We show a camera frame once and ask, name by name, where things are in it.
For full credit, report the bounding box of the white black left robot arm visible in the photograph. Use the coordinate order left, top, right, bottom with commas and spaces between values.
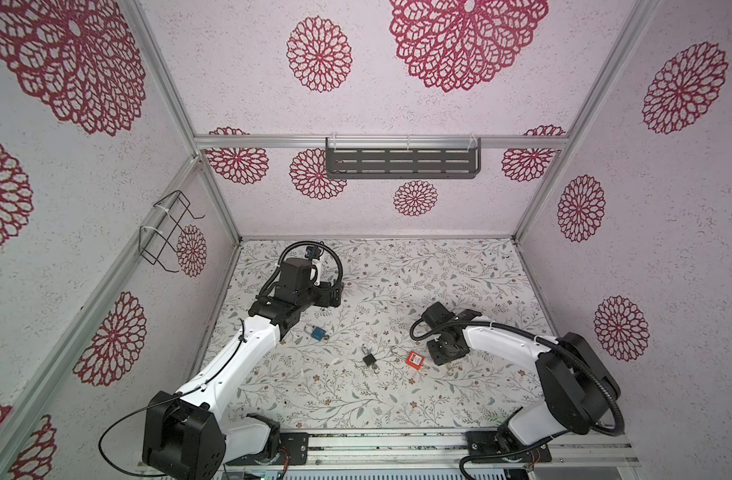
139, 240, 344, 479

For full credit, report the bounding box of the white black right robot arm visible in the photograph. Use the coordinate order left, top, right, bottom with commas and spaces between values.
409, 302, 625, 453

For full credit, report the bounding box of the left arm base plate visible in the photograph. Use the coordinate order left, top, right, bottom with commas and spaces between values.
226, 432, 310, 467

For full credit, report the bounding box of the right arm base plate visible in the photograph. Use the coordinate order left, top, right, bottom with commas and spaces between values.
464, 430, 553, 464

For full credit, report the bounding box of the grey metal wall shelf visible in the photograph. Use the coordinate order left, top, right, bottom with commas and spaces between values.
324, 137, 481, 180

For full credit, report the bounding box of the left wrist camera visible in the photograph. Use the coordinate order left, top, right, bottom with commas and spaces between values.
304, 242, 324, 261

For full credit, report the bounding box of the blue padlock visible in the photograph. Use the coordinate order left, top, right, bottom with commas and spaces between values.
304, 325, 329, 341

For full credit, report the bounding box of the red padlock with warning label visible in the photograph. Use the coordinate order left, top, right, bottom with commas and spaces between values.
391, 346, 425, 370

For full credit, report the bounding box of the black wire wall basket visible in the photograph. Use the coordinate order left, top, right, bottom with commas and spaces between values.
137, 190, 205, 274

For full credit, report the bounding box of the aluminium front rail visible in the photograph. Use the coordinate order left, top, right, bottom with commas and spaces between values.
136, 427, 642, 472

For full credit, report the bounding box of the black padlock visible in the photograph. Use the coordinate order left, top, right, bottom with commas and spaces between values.
361, 346, 379, 373

